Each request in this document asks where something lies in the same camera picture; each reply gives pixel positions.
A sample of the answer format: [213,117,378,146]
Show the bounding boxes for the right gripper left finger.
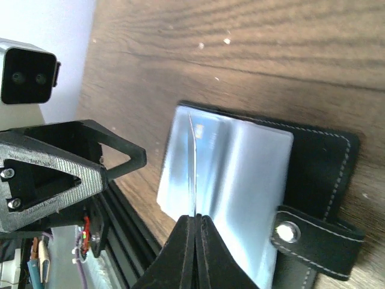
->
[133,216,196,288]

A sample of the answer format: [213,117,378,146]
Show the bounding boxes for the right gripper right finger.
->
[196,214,257,288]

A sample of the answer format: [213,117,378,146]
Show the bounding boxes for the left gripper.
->
[1,119,147,240]

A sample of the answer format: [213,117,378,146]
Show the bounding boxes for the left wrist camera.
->
[1,38,61,105]

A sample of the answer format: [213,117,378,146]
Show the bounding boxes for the black vip credit card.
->
[187,112,197,217]

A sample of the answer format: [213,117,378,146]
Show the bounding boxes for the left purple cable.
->
[43,231,91,289]

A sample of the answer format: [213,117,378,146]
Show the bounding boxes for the black card holder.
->
[156,101,366,289]

